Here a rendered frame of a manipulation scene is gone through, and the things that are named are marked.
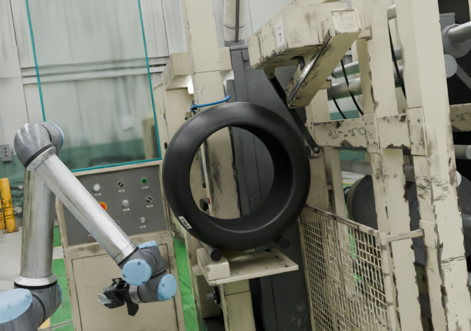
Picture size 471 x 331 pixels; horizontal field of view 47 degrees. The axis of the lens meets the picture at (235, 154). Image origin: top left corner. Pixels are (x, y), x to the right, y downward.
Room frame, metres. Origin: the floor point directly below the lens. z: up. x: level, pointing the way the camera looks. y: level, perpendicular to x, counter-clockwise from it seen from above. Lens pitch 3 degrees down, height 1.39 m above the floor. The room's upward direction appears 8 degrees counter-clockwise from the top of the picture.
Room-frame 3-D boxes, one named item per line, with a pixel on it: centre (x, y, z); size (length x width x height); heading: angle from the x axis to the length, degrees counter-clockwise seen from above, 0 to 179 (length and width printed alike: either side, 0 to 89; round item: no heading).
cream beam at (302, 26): (2.21, -0.29, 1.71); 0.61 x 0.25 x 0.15; 11
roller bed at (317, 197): (2.57, -0.31, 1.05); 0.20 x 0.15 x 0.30; 11
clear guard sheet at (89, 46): (2.72, 0.65, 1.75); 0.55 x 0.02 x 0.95; 101
